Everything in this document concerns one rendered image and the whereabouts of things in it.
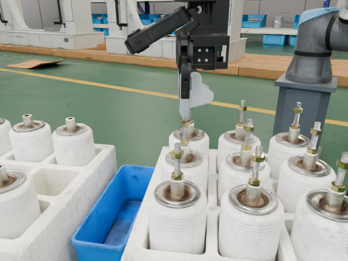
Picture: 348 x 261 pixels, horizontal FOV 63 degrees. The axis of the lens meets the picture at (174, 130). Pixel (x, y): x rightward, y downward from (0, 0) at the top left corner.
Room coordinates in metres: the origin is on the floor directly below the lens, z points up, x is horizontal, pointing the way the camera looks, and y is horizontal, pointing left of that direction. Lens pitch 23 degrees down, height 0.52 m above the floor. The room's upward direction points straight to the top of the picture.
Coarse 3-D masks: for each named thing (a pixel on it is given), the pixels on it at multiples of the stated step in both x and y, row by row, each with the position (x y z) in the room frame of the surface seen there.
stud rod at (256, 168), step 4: (256, 148) 0.36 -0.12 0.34; (260, 148) 0.36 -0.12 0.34; (256, 152) 0.36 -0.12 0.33; (260, 152) 0.36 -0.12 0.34; (256, 164) 0.36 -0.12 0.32; (256, 168) 0.36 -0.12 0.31; (256, 172) 0.36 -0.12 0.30; (252, 176) 0.36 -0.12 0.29; (256, 176) 0.36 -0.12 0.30; (252, 184) 0.36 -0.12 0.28
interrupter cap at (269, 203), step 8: (232, 192) 0.38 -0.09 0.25; (240, 192) 0.38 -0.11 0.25; (264, 192) 0.38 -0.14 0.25; (232, 200) 0.35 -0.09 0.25; (240, 200) 0.36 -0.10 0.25; (264, 200) 0.36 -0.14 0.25; (272, 200) 0.36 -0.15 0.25; (240, 208) 0.34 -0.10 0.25; (248, 208) 0.34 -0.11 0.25; (256, 208) 0.34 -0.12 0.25; (264, 208) 0.34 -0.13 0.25; (272, 208) 0.34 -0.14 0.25
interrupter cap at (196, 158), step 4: (192, 152) 0.52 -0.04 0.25; (196, 152) 0.52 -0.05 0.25; (168, 156) 0.50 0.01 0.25; (192, 156) 0.50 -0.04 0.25; (196, 156) 0.50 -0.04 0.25; (200, 156) 0.50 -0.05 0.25; (168, 160) 0.48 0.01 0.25; (172, 160) 0.48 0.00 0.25; (192, 160) 0.49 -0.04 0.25; (196, 160) 0.48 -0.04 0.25; (200, 160) 0.48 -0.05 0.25; (172, 164) 0.47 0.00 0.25; (184, 164) 0.47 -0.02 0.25; (188, 164) 0.47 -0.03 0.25; (192, 164) 0.47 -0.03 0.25; (196, 164) 0.47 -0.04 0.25
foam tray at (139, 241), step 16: (160, 160) 0.62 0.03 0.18; (208, 160) 0.65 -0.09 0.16; (160, 176) 0.54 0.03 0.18; (208, 176) 0.54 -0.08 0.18; (208, 192) 0.48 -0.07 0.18; (272, 192) 0.48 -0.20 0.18; (144, 208) 0.43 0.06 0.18; (208, 208) 0.43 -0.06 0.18; (144, 224) 0.39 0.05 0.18; (208, 224) 0.39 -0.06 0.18; (288, 224) 0.40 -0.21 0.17; (128, 240) 0.35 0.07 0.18; (144, 240) 0.36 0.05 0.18; (208, 240) 0.35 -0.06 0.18; (288, 240) 0.35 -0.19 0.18; (128, 256) 0.32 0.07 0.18; (144, 256) 0.32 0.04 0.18; (160, 256) 0.32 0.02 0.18; (176, 256) 0.32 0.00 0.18; (192, 256) 0.32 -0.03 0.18; (208, 256) 0.32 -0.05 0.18; (288, 256) 0.32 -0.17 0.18
